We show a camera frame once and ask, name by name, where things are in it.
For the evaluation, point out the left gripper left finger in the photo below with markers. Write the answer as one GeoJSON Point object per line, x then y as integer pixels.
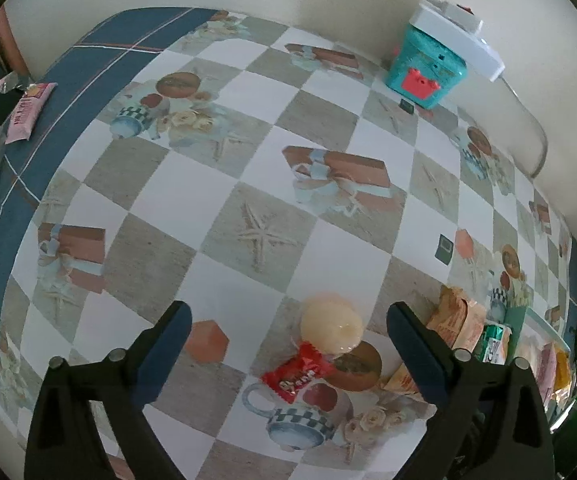
{"type": "Point", "coordinates": [63, 441]}

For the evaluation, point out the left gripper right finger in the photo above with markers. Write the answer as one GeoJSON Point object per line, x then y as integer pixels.
{"type": "Point", "coordinates": [490, 422]}

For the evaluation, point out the white green cracker packet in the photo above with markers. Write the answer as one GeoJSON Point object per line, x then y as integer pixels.
{"type": "Point", "coordinates": [493, 344]}

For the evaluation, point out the pink snack bag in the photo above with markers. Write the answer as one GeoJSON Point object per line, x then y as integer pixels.
{"type": "Point", "coordinates": [547, 372]}

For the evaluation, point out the orange striped bread packet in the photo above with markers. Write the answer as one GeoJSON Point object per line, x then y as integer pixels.
{"type": "Point", "coordinates": [458, 321]}

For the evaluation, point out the small cream round bun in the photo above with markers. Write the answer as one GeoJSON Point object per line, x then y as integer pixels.
{"type": "Point", "coordinates": [330, 323]}

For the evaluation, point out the small red candy packet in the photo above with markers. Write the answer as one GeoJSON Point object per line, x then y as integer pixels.
{"type": "Point", "coordinates": [288, 379]}

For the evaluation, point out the yellow soft bread packet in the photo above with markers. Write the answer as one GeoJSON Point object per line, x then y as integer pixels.
{"type": "Point", "coordinates": [563, 377]}

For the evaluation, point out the teal rimmed white tray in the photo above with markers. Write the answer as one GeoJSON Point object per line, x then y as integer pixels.
{"type": "Point", "coordinates": [530, 333]}

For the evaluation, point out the small pink candy packet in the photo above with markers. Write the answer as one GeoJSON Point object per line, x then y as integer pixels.
{"type": "Point", "coordinates": [27, 111]}

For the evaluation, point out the checkered patterned tablecloth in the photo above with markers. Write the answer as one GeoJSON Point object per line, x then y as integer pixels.
{"type": "Point", "coordinates": [243, 166]}

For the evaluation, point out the teal toy box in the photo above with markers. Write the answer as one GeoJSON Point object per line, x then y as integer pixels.
{"type": "Point", "coordinates": [424, 70]}

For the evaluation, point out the silver foil wrapper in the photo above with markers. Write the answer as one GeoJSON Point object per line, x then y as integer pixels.
{"type": "Point", "coordinates": [15, 82]}

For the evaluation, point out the white power strip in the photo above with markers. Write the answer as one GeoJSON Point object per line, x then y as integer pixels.
{"type": "Point", "coordinates": [459, 31]}

